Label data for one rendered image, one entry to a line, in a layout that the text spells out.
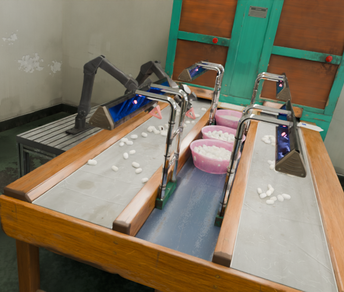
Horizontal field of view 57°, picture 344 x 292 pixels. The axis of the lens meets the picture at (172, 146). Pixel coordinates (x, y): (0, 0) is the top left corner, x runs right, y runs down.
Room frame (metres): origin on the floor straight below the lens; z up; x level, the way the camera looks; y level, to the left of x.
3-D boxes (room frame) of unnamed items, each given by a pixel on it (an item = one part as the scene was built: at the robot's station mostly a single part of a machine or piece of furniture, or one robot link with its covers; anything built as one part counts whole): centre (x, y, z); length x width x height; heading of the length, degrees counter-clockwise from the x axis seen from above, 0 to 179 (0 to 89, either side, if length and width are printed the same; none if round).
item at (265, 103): (2.41, -0.80, 0.83); 0.30 x 0.06 x 0.07; 76
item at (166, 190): (1.17, 0.07, 0.90); 0.20 x 0.19 x 0.45; 166
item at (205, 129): (1.80, -0.30, 0.72); 0.27 x 0.27 x 0.10
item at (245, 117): (1.07, -0.32, 0.90); 0.20 x 0.19 x 0.45; 166
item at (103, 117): (1.19, 0.15, 1.08); 0.62 x 0.08 x 0.07; 166
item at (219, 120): (2.23, -0.40, 0.72); 0.27 x 0.27 x 0.10
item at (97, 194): (1.73, 0.07, 0.73); 1.81 x 0.30 x 0.02; 166
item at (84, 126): (1.78, 0.57, 0.71); 0.20 x 0.07 x 0.08; 162
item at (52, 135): (1.99, 0.24, 0.65); 1.20 x 0.90 x 0.04; 162
